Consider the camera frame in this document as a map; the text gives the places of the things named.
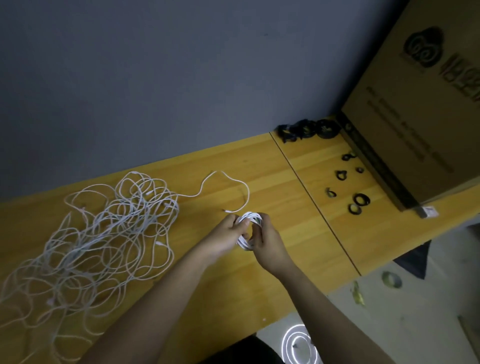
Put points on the person's right hand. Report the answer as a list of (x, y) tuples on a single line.
[(270, 247)]

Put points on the person's left hand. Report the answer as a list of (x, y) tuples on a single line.
[(223, 238)]

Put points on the group of black cable ties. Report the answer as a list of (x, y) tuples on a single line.
[(362, 194)]

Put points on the person's right forearm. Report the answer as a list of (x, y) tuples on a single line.
[(337, 322)]

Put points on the person's left forearm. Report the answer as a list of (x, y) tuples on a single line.
[(150, 315)]

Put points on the person's dark clothing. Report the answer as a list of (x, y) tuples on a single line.
[(240, 354)]

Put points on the pale scrap on floor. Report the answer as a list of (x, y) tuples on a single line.
[(358, 294)]

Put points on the small round grey object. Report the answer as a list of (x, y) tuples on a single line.
[(391, 280)]

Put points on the dark object on floor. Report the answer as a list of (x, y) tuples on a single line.
[(414, 260)]

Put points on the small white packet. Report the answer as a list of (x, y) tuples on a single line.
[(427, 211)]

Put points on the cardboard box with black print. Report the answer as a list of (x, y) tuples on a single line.
[(420, 97)]

